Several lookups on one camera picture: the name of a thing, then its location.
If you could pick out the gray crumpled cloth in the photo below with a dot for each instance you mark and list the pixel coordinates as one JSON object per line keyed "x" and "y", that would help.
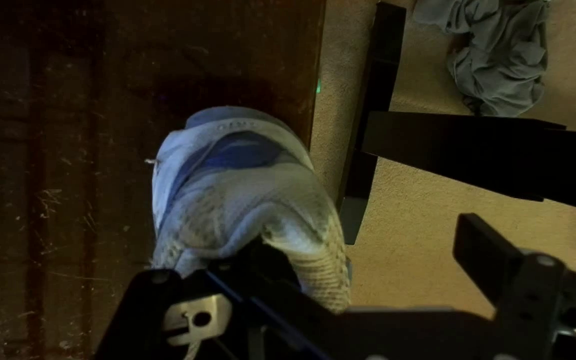
{"x": 500, "y": 60}

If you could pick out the gray blue sneaker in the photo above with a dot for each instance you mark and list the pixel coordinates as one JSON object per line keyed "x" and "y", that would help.
{"x": 235, "y": 192}

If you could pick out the dark wooden dresser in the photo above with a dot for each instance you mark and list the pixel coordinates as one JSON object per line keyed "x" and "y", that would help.
{"x": 48, "y": 166}

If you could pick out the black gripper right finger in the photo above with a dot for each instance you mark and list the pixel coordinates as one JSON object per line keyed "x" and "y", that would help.
{"x": 485, "y": 250}

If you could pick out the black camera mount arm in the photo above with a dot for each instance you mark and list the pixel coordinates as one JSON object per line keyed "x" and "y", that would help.
{"x": 489, "y": 157}

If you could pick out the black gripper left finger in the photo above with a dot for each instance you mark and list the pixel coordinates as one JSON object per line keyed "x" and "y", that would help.
{"x": 260, "y": 273}

